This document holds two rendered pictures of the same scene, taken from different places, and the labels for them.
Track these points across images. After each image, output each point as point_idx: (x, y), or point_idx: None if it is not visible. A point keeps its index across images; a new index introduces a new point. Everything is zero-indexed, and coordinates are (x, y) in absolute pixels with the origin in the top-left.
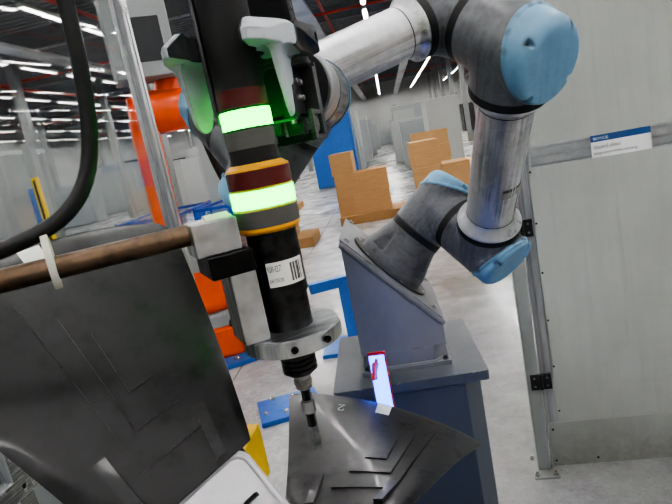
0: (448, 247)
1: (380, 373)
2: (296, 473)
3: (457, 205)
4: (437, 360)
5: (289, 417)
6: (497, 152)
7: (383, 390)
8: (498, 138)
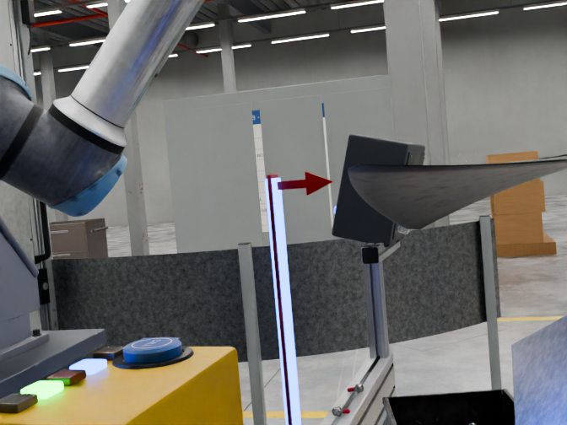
0: (35, 161)
1: (279, 203)
2: (545, 158)
3: (35, 105)
4: (34, 337)
5: (415, 165)
6: (181, 18)
7: (282, 228)
8: (191, 1)
